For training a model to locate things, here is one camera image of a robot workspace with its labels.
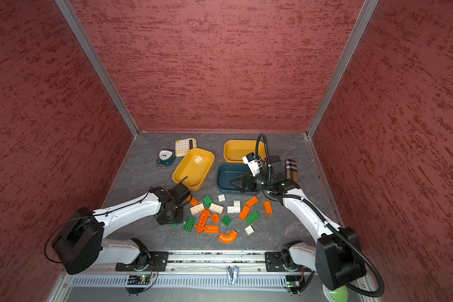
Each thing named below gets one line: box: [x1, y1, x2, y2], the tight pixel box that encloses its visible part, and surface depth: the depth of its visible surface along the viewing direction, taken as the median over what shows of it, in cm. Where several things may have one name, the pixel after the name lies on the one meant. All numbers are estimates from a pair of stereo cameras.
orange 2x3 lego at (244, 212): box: [238, 205, 251, 221], surface depth 89 cm
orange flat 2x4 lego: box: [205, 225, 220, 234], surface depth 84 cm
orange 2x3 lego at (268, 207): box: [262, 200, 274, 215], surface depth 91 cm
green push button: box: [327, 285, 349, 302], surface depth 68 cm
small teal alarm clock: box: [156, 149, 176, 168], surface depth 105 cm
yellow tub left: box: [172, 147, 216, 192], surface depth 106 cm
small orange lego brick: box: [210, 212, 221, 224], surface depth 87 cm
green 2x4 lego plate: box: [183, 215, 197, 233], surface depth 85 cm
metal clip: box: [226, 265, 240, 286], surface depth 72 cm
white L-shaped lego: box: [226, 200, 241, 214], surface depth 89 cm
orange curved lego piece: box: [218, 229, 239, 244], surface depth 82 cm
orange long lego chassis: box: [193, 208, 212, 235], surface depth 87 cm
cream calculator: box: [174, 137, 198, 158], surface depth 113 cm
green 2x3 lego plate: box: [245, 210, 261, 224], surface depth 87 cm
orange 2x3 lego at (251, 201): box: [244, 195, 260, 207], surface depth 94 cm
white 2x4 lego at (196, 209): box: [190, 202, 205, 216], surface depth 89 cm
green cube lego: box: [202, 195, 213, 208], surface depth 91 cm
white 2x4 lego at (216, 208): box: [208, 202, 224, 215], surface depth 89 cm
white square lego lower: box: [244, 224, 255, 236], surface depth 84 cm
